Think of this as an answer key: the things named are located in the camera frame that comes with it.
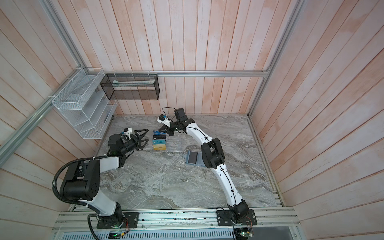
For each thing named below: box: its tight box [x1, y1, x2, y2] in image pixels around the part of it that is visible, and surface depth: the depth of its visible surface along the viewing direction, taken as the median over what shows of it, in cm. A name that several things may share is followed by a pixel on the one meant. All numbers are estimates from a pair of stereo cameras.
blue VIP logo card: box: [153, 130, 167, 135], surface depth 98 cm
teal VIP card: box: [152, 139, 166, 145], surface depth 100 cm
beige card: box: [153, 144, 166, 151], surface depth 100 cm
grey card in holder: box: [188, 151, 198, 164], surface depth 97 cm
